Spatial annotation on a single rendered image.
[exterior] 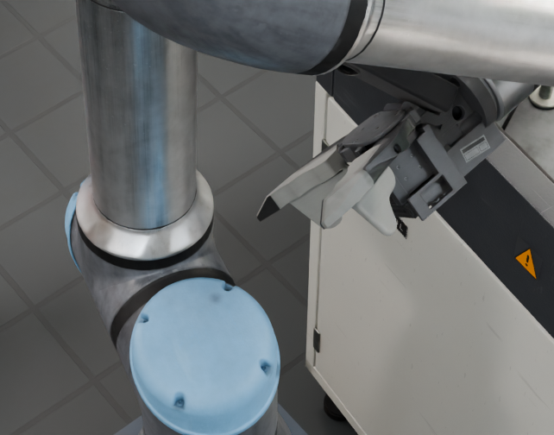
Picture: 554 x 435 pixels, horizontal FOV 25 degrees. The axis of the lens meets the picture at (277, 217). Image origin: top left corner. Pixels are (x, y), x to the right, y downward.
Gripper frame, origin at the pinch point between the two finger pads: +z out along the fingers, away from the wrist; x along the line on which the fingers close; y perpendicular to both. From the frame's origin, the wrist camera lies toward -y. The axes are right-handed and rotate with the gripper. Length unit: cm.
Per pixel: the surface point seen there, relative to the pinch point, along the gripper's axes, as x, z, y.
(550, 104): 36, -46, 20
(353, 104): 46, -28, 7
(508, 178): 18.9, -27.4, 17.5
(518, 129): 36, -40, 20
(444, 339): 49, -21, 39
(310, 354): 101, -17, 48
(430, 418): 64, -17, 54
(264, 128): 151, -49, 22
